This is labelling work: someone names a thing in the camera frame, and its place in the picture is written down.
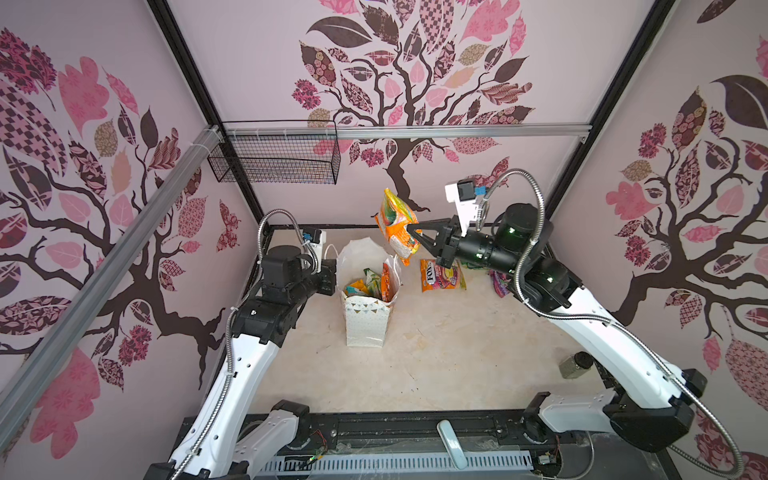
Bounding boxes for yellow gummy snack bag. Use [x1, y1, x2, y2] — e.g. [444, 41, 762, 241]
[349, 279, 368, 291]

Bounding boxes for white handle on base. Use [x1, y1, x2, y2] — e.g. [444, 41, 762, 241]
[437, 419, 468, 470]

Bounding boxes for purple candy packet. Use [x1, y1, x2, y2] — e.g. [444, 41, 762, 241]
[489, 270, 513, 298]

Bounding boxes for aluminium rail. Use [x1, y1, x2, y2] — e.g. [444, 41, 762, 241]
[1, 125, 223, 447]
[224, 122, 592, 140]

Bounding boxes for black wire mesh basket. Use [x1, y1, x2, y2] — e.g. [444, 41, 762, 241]
[208, 120, 341, 185]

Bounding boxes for aluminium rail back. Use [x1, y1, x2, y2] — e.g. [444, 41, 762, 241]
[224, 122, 592, 140]

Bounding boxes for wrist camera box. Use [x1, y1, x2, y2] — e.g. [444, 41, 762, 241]
[301, 227, 327, 262]
[445, 179, 489, 237]

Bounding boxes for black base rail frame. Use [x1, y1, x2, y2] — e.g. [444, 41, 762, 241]
[179, 406, 682, 480]

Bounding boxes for orange snack packet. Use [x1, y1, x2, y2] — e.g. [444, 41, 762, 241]
[380, 262, 394, 303]

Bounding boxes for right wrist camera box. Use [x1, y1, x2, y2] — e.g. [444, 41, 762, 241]
[445, 179, 489, 237]

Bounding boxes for aluminium rail left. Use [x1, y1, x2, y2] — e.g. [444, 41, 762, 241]
[1, 125, 223, 447]

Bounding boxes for green lemon candy bag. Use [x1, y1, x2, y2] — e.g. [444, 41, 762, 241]
[363, 268, 381, 300]

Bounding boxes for white slotted cable duct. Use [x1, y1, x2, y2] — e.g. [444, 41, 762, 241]
[256, 451, 534, 477]

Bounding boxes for white paper gift bag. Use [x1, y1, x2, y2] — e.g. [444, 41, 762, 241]
[334, 238, 402, 348]

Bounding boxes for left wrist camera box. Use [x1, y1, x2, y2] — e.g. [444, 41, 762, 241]
[301, 227, 327, 262]

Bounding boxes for yellow pink candy packet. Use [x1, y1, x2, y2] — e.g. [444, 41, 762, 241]
[374, 189, 420, 266]

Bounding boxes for teal fruit candy bag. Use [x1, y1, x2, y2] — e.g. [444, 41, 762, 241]
[344, 285, 369, 297]

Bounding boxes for orange skittles style packet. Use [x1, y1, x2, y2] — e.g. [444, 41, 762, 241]
[420, 259, 466, 292]

